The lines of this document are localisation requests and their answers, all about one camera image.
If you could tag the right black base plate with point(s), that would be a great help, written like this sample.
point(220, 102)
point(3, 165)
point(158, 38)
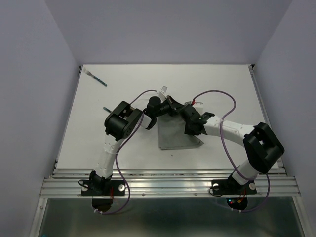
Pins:
point(221, 187)

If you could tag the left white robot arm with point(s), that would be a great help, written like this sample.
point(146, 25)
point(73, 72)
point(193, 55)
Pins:
point(119, 125)

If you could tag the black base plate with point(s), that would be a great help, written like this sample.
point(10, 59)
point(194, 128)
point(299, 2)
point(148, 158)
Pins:
point(221, 187)
point(115, 188)

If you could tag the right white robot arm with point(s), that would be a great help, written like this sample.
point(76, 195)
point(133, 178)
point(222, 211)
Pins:
point(262, 147)

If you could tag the grey cloth napkin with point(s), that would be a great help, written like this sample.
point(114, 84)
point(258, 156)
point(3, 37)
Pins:
point(171, 134)

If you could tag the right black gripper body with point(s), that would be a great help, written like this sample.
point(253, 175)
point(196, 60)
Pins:
point(188, 130)

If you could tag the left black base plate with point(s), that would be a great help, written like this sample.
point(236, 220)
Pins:
point(115, 188)

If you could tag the aluminium rail frame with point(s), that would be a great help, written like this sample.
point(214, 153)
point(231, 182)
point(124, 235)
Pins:
point(169, 190)

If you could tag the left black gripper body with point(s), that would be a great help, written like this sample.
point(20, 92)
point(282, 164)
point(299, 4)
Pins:
point(167, 106)

